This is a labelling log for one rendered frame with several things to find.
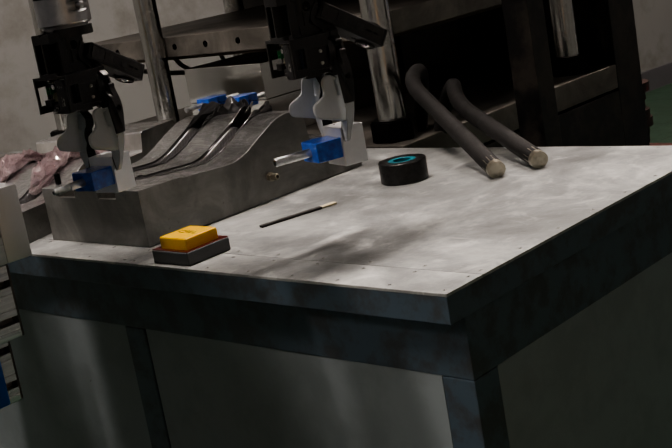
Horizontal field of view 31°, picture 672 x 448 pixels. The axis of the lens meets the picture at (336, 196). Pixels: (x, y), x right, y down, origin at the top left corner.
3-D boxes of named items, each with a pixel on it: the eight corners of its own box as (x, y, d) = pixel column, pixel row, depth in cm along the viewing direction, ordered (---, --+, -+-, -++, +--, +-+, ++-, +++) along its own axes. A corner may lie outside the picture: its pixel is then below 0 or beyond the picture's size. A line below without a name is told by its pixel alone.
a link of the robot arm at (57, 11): (62, -4, 173) (100, -11, 168) (69, 27, 174) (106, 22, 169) (21, 3, 168) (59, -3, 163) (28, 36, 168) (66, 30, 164)
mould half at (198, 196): (149, 247, 182) (131, 162, 179) (53, 239, 200) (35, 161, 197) (362, 165, 217) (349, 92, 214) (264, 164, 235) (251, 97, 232)
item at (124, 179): (69, 211, 166) (60, 174, 165) (46, 211, 169) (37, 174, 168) (136, 186, 176) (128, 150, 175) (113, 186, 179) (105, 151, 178)
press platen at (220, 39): (381, 38, 247) (377, 13, 246) (73, 66, 322) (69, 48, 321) (570, -15, 298) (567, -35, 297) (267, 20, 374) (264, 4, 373)
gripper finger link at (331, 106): (317, 149, 161) (298, 83, 161) (354, 139, 164) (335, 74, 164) (328, 145, 158) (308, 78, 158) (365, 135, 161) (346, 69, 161)
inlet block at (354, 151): (287, 183, 159) (279, 144, 158) (269, 180, 164) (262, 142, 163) (368, 160, 166) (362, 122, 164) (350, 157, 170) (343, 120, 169)
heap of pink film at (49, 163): (45, 194, 210) (35, 151, 208) (-31, 200, 218) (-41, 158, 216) (129, 159, 233) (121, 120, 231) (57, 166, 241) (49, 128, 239)
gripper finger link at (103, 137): (93, 178, 169) (70, 117, 169) (124, 168, 174) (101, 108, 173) (107, 173, 167) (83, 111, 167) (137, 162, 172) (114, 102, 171)
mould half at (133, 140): (25, 245, 200) (10, 181, 197) (-89, 251, 211) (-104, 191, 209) (184, 171, 243) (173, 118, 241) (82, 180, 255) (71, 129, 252)
